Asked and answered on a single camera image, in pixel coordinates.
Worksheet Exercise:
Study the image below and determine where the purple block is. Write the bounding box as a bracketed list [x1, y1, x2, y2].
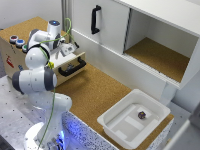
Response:
[137, 111, 148, 121]

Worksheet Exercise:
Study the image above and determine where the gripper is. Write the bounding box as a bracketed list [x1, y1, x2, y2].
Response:
[59, 41, 79, 58]

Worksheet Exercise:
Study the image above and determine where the white sliding door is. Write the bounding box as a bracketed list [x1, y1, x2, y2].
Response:
[72, 0, 131, 55]

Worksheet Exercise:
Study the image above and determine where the white cabinet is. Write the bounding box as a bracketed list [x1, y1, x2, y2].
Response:
[70, 0, 200, 108]

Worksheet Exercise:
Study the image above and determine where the green cable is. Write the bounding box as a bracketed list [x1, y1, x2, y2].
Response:
[36, 17, 74, 150]

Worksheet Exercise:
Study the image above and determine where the black drawer handle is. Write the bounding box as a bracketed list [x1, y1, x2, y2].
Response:
[57, 56, 87, 78]

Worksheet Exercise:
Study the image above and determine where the wooden drawer box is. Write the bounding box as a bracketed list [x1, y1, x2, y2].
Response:
[0, 16, 81, 88]

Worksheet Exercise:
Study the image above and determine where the wooden drawer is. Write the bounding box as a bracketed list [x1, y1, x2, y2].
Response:
[49, 49, 88, 88]

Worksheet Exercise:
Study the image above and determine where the black door handle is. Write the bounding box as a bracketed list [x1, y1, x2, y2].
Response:
[90, 4, 102, 36]

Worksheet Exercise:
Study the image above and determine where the blue button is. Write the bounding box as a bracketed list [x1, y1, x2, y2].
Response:
[15, 38, 26, 49]

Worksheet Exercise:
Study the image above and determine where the white plastic box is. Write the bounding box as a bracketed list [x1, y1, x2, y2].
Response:
[96, 88, 172, 150]

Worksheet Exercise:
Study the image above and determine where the red button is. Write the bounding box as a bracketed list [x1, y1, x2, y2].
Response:
[9, 34, 19, 44]

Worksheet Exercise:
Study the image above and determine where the green button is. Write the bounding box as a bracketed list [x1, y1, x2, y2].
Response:
[21, 44, 30, 54]

